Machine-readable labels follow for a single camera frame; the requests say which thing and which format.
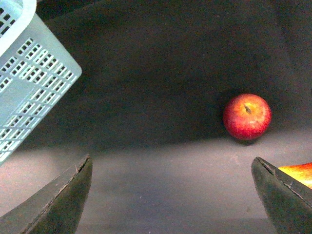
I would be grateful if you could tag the light blue plastic basket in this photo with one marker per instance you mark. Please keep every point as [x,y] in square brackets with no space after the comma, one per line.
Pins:
[35,72]

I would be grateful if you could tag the yellow red fruit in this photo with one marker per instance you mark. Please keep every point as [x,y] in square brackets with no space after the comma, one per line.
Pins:
[301,173]

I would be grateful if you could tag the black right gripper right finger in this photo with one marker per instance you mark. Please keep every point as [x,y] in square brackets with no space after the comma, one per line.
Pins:
[287,202]

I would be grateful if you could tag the red apple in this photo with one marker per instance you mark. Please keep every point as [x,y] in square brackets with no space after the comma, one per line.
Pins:
[247,116]

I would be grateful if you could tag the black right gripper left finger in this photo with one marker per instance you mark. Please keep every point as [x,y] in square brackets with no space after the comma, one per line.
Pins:
[56,208]

